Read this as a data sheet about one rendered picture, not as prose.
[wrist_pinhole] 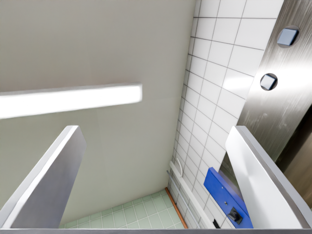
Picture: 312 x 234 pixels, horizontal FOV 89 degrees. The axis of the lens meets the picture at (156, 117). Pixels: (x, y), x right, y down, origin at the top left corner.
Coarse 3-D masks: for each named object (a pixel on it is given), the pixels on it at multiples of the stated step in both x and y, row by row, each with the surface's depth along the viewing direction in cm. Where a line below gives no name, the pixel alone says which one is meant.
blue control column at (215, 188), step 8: (208, 168) 96; (208, 176) 97; (216, 176) 91; (208, 184) 98; (216, 184) 91; (224, 184) 87; (216, 192) 92; (224, 192) 86; (232, 192) 83; (224, 200) 87; (232, 200) 82; (240, 200) 79; (224, 208) 88; (240, 208) 77; (240, 224) 79; (248, 224) 74
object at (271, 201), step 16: (240, 128) 10; (240, 144) 9; (256, 144) 9; (240, 160) 9; (256, 160) 8; (272, 160) 8; (240, 176) 9; (256, 176) 8; (272, 176) 7; (256, 192) 8; (272, 192) 7; (288, 192) 6; (256, 208) 8; (272, 208) 7; (288, 208) 6; (304, 208) 6; (256, 224) 8; (272, 224) 7; (288, 224) 6; (304, 224) 6
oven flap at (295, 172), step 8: (304, 128) 54; (296, 136) 57; (304, 136) 54; (296, 144) 57; (304, 144) 54; (288, 152) 60; (296, 152) 56; (304, 152) 54; (288, 160) 59; (296, 160) 56; (304, 160) 54; (280, 168) 63; (288, 168) 59; (296, 168) 56; (304, 168) 54; (288, 176) 59; (296, 176) 56; (304, 176) 53; (296, 184) 56; (304, 184) 53; (304, 192) 53; (304, 200) 53
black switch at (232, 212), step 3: (225, 201) 86; (225, 204) 86; (231, 210) 83; (234, 210) 81; (231, 213) 81; (234, 213) 79; (237, 213) 79; (228, 216) 81; (231, 216) 80; (234, 216) 79; (237, 216) 78; (240, 216) 77; (234, 219) 78; (237, 219) 78; (240, 219) 78; (237, 222) 80
